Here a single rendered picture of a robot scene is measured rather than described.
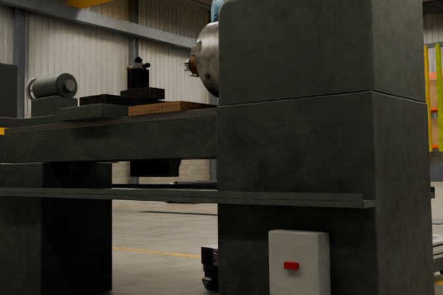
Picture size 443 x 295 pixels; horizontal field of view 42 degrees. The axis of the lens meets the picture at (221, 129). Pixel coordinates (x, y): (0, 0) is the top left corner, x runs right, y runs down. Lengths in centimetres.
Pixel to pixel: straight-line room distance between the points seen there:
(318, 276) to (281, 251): 14
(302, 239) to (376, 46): 63
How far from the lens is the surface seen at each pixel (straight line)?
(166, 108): 230
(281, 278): 185
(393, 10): 199
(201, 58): 223
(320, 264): 178
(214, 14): 270
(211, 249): 303
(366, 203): 170
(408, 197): 199
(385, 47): 188
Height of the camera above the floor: 64
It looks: 4 degrees up
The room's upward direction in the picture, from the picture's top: 1 degrees counter-clockwise
